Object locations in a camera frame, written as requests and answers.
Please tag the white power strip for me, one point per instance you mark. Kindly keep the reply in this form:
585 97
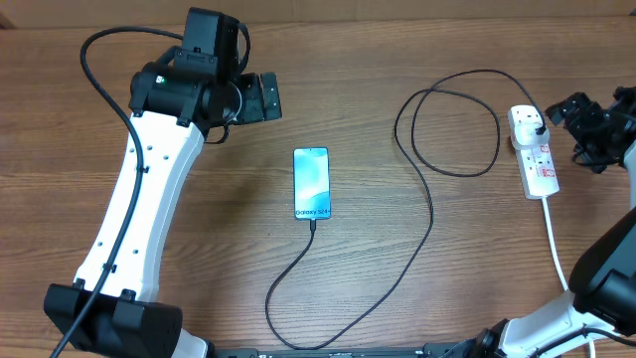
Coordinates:
537 169

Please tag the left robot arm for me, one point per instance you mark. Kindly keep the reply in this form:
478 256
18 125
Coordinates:
111 306

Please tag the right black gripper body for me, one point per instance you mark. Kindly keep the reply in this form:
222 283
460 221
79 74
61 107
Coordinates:
596 141

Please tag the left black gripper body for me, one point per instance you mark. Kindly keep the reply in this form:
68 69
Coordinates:
245 103

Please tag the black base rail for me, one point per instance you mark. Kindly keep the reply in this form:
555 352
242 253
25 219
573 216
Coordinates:
343 353

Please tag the blue screen smartphone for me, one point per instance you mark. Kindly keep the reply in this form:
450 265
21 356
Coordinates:
311 178

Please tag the white charger plug adapter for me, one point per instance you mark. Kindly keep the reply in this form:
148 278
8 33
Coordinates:
527 136

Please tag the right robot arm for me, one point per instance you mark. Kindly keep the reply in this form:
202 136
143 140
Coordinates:
599 302

